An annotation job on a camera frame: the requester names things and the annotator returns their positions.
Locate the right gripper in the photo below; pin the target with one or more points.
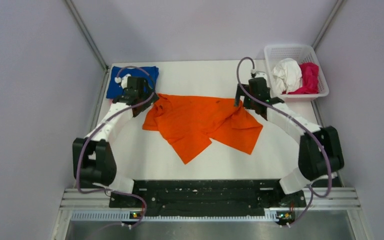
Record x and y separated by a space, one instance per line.
239 93

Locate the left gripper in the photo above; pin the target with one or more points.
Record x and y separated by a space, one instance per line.
149 102

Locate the orange t shirt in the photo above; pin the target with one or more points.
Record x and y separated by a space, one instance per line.
190 124

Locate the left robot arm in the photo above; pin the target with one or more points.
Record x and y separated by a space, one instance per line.
94 162

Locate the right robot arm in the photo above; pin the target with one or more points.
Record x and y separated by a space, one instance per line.
319 148

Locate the folded blue t shirt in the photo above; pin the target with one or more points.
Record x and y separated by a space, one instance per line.
115 88

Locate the white t shirt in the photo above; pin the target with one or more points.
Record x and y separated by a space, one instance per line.
286 77

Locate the magenta t shirt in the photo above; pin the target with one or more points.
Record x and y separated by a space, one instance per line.
310 81

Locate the white plastic basket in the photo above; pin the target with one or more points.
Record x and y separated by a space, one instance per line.
274 53

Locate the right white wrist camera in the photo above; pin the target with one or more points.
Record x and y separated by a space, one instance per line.
258 74

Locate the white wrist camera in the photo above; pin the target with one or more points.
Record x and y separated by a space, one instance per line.
258 74
122 82

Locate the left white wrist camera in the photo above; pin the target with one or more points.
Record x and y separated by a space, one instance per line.
122 82

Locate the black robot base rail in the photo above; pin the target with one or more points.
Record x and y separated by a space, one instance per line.
207 198

